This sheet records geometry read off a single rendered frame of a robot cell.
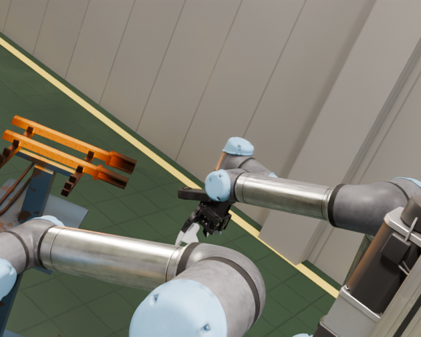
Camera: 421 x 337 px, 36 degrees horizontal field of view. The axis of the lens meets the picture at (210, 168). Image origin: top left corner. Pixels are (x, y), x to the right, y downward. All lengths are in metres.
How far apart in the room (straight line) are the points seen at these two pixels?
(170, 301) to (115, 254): 0.25
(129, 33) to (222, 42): 0.79
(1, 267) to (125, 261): 0.19
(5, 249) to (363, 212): 0.71
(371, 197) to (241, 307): 0.61
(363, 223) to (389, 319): 0.40
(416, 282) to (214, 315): 0.33
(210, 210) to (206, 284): 1.01
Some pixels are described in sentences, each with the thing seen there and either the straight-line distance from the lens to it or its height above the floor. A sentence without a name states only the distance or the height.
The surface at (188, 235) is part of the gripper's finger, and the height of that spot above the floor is 0.99.
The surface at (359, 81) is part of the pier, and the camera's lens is 3.67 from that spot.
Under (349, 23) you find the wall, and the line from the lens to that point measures 3.86.
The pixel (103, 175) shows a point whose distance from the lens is 2.07.
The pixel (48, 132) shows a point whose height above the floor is 0.95.
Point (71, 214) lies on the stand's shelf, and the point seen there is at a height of 0.68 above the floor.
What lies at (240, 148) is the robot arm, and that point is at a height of 1.28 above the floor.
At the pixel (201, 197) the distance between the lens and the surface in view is 1.82.
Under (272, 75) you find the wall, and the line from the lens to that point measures 4.08.
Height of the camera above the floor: 1.91
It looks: 24 degrees down
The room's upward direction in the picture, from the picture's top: 24 degrees clockwise
